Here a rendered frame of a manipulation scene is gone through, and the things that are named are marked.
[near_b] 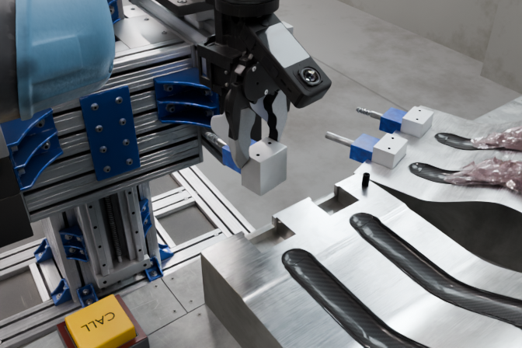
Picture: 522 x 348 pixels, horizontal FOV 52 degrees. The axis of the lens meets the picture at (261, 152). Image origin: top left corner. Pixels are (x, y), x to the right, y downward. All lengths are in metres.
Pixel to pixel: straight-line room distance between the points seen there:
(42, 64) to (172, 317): 0.50
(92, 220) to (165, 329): 0.61
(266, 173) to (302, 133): 1.84
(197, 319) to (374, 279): 0.22
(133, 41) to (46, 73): 0.81
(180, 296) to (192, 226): 0.99
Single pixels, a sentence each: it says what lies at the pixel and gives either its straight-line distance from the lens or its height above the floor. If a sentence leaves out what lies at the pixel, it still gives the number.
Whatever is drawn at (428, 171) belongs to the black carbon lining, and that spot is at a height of 0.85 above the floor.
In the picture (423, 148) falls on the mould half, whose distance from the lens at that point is 0.90.
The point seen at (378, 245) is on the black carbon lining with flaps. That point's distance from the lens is 0.67.
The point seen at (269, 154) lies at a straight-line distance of 0.67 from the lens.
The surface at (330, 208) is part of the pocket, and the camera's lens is 0.74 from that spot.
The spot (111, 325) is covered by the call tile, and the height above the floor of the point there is 0.84.
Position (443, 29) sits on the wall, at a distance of 3.58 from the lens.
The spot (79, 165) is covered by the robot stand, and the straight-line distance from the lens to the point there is 1.03.
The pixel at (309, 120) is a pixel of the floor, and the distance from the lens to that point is 2.62.
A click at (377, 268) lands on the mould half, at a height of 0.89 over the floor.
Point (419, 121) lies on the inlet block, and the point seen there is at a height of 0.88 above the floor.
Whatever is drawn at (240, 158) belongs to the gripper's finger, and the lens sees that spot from 0.66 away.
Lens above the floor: 1.34
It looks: 34 degrees down
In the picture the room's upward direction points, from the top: straight up
